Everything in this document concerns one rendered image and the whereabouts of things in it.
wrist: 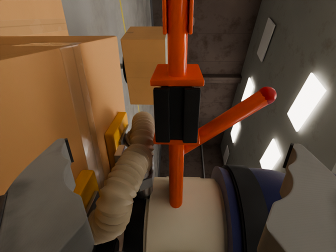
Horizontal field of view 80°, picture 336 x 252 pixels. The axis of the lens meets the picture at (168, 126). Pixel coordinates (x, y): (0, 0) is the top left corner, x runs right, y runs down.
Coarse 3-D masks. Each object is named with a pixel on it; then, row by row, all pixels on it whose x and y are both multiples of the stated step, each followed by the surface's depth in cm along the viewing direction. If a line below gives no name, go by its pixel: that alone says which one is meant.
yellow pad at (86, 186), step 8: (80, 176) 26; (88, 176) 26; (80, 184) 25; (88, 184) 26; (96, 184) 28; (80, 192) 24; (88, 192) 26; (96, 192) 27; (88, 200) 26; (96, 200) 27; (88, 208) 25; (112, 240) 28; (96, 248) 27; (104, 248) 27; (112, 248) 27
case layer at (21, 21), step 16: (0, 0) 60; (16, 0) 66; (32, 0) 73; (48, 0) 82; (0, 16) 60; (16, 16) 66; (32, 16) 73; (48, 16) 82; (64, 16) 94; (0, 32) 60; (16, 32) 66; (32, 32) 73; (48, 32) 82; (64, 32) 94
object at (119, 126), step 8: (120, 112) 43; (120, 120) 40; (112, 128) 37; (120, 128) 39; (128, 128) 44; (104, 136) 36; (112, 136) 36; (120, 136) 40; (112, 144) 37; (120, 144) 38; (112, 152) 37; (112, 160) 38
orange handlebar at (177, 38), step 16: (176, 0) 19; (192, 0) 19; (176, 16) 20; (192, 16) 20; (176, 32) 20; (176, 48) 21; (176, 64) 22; (176, 144) 27; (176, 160) 28; (176, 176) 29; (176, 192) 31
